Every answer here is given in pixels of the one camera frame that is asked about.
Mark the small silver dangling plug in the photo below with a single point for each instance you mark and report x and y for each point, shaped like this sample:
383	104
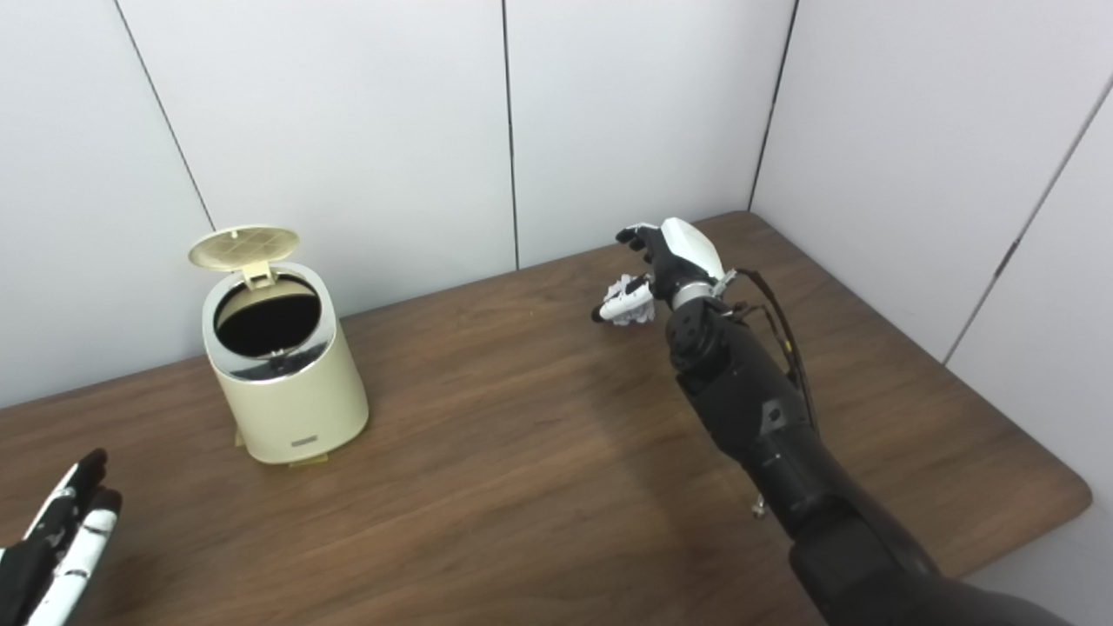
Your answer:
758	506

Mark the white and black left hand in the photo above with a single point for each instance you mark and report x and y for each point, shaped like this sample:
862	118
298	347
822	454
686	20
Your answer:
61	548

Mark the cream-colored lidded bin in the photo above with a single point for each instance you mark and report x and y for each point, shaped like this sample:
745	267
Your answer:
287	391

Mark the white paper ball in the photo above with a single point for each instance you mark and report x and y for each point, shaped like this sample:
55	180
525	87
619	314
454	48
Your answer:
635	309

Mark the white and black right hand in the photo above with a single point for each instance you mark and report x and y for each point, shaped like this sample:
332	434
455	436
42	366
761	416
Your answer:
687	248

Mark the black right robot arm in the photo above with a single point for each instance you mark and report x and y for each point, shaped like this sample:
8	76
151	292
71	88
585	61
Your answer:
783	435

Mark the wide yellow tape piece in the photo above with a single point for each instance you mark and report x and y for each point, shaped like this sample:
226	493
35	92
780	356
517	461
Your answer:
309	460

